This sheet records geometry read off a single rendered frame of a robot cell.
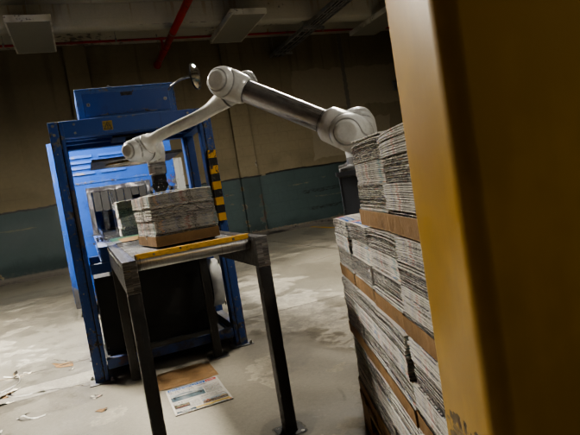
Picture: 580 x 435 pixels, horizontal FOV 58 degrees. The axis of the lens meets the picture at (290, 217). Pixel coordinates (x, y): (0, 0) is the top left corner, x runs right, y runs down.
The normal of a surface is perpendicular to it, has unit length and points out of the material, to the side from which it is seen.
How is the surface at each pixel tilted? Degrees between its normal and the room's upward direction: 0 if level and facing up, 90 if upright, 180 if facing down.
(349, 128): 93
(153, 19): 90
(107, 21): 90
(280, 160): 90
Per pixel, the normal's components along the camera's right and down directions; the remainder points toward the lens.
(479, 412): -0.99, 0.16
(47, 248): 0.37, 0.00
